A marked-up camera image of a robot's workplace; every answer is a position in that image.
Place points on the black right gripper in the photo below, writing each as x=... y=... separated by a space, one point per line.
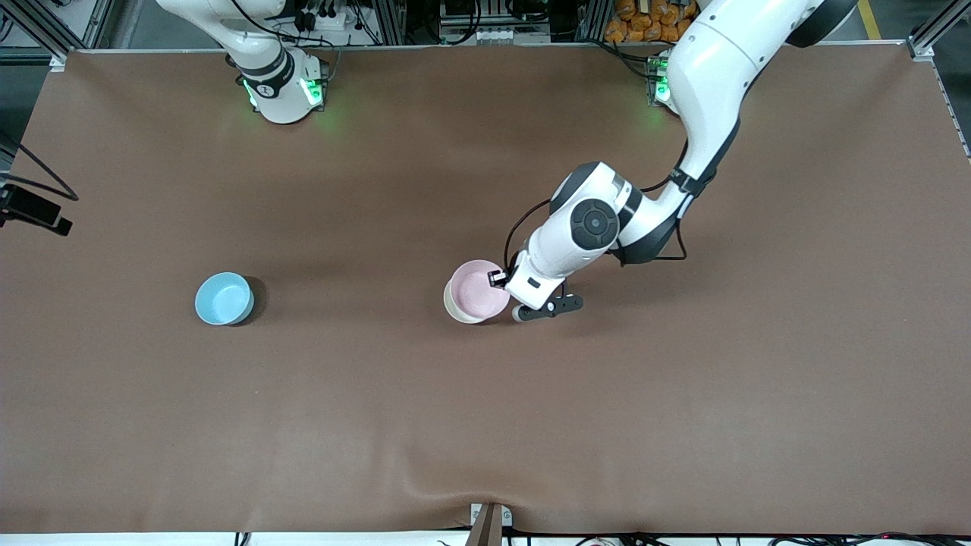
x=33 y=205

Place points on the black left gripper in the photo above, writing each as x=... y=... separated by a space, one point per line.
x=507 y=274

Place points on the pink bowl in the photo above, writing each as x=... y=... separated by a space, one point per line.
x=474 y=290

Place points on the blue bowl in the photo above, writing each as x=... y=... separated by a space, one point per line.
x=224 y=298

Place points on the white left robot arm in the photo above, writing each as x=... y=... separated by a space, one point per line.
x=705 y=76

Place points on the white bowl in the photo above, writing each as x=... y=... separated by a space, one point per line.
x=454 y=309

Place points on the brown table cover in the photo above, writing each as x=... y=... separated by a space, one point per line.
x=485 y=417

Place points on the grey electronics box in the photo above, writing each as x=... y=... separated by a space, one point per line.
x=478 y=19

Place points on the orange netted bag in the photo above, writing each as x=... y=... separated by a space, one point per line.
x=637 y=21

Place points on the white power strip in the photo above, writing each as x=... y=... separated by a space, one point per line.
x=326 y=17

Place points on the aluminium frame post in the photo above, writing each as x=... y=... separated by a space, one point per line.
x=38 y=26
x=937 y=26

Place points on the metal table clamp bracket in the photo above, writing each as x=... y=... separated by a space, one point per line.
x=489 y=523

